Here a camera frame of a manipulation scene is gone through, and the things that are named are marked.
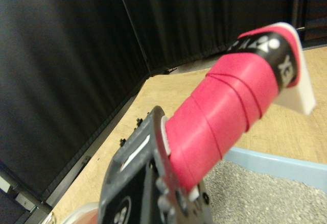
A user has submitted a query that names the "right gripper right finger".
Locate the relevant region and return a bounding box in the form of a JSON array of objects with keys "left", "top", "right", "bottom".
[{"left": 153, "top": 116, "right": 213, "bottom": 224}]

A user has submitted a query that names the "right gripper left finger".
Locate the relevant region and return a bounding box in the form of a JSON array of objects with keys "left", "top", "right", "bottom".
[{"left": 101, "top": 105, "right": 166, "bottom": 187}]

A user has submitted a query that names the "white scoop with red handle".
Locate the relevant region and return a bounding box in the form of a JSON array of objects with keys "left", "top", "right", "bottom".
[{"left": 163, "top": 22, "right": 317, "bottom": 196}]

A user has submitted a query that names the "white bin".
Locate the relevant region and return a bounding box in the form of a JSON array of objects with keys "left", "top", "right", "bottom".
[{"left": 46, "top": 201, "right": 101, "bottom": 224}]

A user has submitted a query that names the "blue litter tray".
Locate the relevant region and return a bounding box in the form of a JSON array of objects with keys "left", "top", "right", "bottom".
[{"left": 201, "top": 146, "right": 327, "bottom": 224}]

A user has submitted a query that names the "black curtain stand pole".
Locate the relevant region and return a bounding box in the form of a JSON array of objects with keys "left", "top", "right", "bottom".
[{"left": 114, "top": 0, "right": 180, "bottom": 78}]

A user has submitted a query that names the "grey curtain stand foot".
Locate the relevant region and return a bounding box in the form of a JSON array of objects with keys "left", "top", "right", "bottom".
[{"left": 0, "top": 161, "right": 53, "bottom": 219}]

